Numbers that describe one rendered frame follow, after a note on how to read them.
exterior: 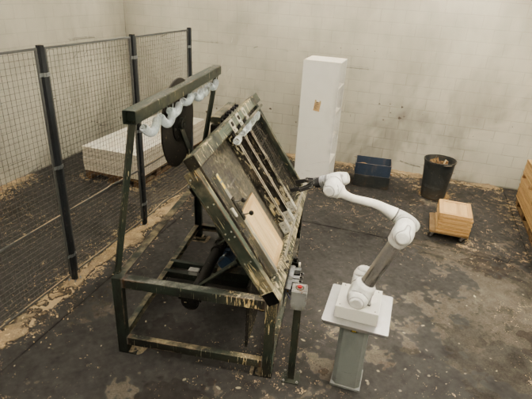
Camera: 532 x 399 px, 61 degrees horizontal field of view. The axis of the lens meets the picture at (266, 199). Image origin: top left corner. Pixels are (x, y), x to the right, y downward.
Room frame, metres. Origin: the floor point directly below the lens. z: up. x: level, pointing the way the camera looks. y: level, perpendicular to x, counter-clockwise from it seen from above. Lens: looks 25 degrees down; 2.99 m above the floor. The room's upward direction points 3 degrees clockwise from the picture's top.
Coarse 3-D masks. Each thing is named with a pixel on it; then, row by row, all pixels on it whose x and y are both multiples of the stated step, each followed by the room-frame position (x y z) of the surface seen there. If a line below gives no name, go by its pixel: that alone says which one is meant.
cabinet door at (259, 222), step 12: (252, 192) 3.61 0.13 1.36; (252, 204) 3.47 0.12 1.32; (252, 216) 3.34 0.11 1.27; (264, 216) 3.55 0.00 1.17; (252, 228) 3.20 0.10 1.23; (264, 228) 3.42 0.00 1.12; (264, 240) 3.29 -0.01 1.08; (276, 240) 3.49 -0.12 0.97; (276, 252) 3.34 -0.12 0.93; (276, 264) 3.20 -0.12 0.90
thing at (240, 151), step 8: (232, 120) 3.91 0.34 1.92; (232, 128) 3.82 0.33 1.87; (248, 128) 3.87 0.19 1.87; (232, 136) 3.84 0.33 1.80; (232, 144) 3.84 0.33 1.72; (240, 144) 3.87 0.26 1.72; (240, 152) 3.83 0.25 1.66; (240, 160) 3.83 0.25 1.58; (248, 160) 3.82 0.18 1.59; (248, 168) 3.82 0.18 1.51; (256, 176) 3.80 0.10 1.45; (256, 184) 3.80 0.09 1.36; (264, 184) 3.83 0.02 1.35; (264, 192) 3.79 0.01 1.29; (264, 200) 3.79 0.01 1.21; (272, 200) 3.78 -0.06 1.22; (280, 216) 3.77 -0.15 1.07; (280, 224) 3.76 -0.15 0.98; (288, 224) 3.80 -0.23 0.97; (288, 232) 3.75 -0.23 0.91
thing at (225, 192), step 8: (216, 176) 3.16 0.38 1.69; (216, 184) 3.15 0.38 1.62; (224, 184) 3.19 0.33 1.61; (224, 192) 3.14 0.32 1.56; (240, 216) 3.12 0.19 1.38; (248, 224) 3.14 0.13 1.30; (256, 240) 3.11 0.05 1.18; (256, 248) 3.10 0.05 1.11; (264, 256) 3.09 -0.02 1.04; (272, 264) 3.09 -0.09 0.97; (272, 272) 3.08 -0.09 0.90
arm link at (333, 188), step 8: (328, 184) 2.75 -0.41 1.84; (336, 184) 2.77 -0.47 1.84; (328, 192) 2.73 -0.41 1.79; (336, 192) 2.73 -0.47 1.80; (344, 192) 2.76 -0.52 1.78; (352, 200) 2.76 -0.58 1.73; (360, 200) 2.77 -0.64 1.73; (368, 200) 2.80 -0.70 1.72; (376, 200) 2.83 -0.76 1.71; (376, 208) 2.82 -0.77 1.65; (384, 208) 2.81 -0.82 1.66; (392, 208) 2.80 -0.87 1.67; (392, 216) 2.77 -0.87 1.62
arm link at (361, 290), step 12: (396, 228) 2.60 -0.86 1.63; (408, 228) 2.57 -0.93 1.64; (396, 240) 2.54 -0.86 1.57; (408, 240) 2.52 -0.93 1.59; (384, 252) 2.63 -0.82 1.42; (396, 252) 2.60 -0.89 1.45; (372, 264) 2.66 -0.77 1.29; (384, 264) 2.61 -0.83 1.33; (372, 276) 2.63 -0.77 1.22; (360, 288) 2.63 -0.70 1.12; (372, 288) 2.63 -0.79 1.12; (348, 300) 2.61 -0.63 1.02; (360, 300) 2.58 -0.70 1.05
